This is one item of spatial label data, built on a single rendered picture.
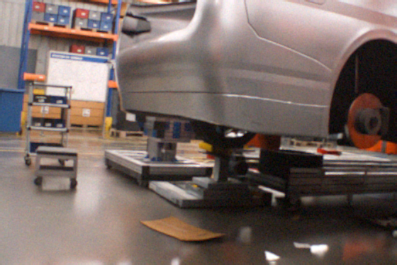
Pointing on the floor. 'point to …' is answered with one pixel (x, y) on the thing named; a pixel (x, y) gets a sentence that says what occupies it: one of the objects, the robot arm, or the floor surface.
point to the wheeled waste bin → (10, 110)
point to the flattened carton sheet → (180, 229)
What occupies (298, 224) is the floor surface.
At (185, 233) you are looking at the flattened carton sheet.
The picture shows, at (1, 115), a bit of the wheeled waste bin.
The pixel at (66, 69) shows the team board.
